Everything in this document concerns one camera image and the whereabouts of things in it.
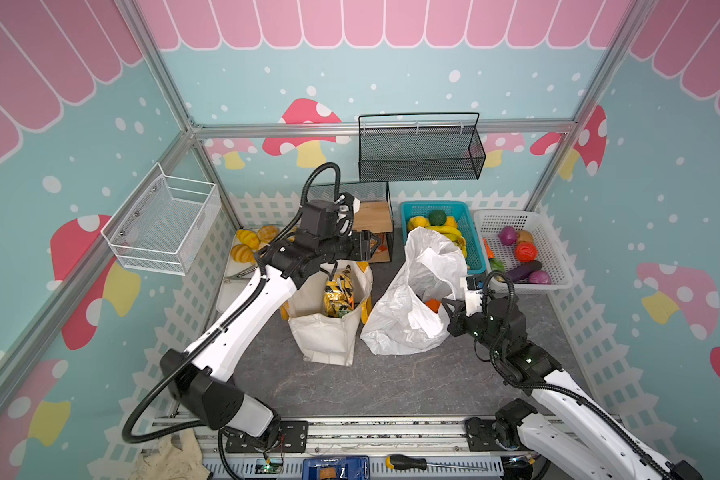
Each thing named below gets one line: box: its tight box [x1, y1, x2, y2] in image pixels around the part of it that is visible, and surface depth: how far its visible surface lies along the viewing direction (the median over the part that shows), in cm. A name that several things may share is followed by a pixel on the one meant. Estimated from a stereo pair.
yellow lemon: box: [408, 216, 429, 230], surface depth 115 cm
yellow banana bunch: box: [426, 226, 467, 257], surface depth 114 cm
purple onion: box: [498, 226, 517, 246], surface depth 114 cm
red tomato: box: [516, 241, 538, 263], surface depth 108 cm
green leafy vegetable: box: [490, 258, 506, 272], surface depth 108 cm
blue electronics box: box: [302, 455, 370, 479], surface depth 67 cm
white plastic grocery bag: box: [360, 227, 467, 356], surface depth 75 cm
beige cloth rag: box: [129, 428, 213, 480], surface depth 72 cm
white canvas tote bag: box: [287, 261, 373, 366], surface depth 81 cm
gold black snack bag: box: [324, 265, 355, 318], surface depth 85 cm
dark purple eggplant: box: [507, 260, 542, 283], surface depth 107 cm
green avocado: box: [428, 210, 447, 226], surface depth 115 cm
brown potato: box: [517, 230, 533, 243], surface depth 115 cm
